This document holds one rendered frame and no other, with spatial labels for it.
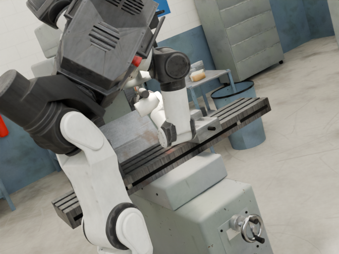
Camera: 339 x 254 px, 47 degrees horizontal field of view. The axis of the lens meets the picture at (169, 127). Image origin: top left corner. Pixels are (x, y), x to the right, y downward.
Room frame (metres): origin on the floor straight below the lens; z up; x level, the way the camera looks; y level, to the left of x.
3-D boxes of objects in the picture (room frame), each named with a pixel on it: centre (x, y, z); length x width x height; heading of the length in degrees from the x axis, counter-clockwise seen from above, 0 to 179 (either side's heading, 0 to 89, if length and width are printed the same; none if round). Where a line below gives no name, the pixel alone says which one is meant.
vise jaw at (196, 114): (1.90, -0.10, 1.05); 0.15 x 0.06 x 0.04; 119
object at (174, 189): (1.86, 0.08, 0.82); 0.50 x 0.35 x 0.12; 28
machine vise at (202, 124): (1.92, -0.09, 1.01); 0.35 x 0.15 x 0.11; 29
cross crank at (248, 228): (1.42, -0.16, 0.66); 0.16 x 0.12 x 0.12; 28
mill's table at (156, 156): (1.89, 0.03, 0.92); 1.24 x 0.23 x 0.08; 118
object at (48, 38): (2.31, 0.32, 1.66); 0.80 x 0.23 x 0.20; 28
